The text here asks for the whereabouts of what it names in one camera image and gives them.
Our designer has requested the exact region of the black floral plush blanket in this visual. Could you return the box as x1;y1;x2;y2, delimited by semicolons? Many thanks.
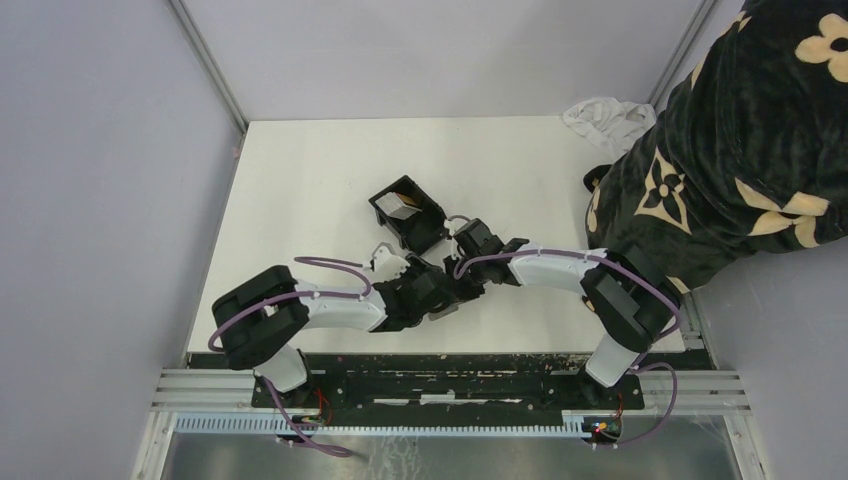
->
585;1;847;293

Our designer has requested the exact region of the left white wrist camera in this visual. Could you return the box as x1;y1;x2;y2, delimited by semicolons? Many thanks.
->
367;242;409;276

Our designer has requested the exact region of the white crumpled cloth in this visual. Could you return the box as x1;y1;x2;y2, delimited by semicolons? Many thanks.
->
561;97;657;161

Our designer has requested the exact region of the stack of credit cards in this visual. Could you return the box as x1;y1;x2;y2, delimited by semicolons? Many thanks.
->
376;191;422;220

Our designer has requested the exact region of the grey slotted cable duct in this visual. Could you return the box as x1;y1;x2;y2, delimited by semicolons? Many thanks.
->
174;413;590;440

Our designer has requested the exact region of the grey leather card holder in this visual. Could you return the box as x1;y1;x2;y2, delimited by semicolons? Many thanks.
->
427;302;460;321

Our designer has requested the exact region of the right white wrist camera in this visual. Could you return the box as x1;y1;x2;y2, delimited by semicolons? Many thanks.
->
444;215;470;260

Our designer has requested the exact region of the aluminium frame rail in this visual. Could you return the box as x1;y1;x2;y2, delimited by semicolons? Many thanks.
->
152;317;753;417

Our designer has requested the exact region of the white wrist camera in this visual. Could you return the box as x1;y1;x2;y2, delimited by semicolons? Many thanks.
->
367;242;409;276
444;215;470;260

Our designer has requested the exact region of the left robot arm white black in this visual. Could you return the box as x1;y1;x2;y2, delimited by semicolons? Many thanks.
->
207;247;459;407

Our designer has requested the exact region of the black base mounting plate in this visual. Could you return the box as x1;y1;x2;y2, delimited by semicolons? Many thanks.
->
186;352;713;429

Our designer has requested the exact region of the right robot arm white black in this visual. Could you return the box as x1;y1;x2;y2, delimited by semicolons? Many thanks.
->
445;219;681;408

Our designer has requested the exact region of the black plastic card box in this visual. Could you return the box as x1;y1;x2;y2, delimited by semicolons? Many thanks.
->
368;175;448;255

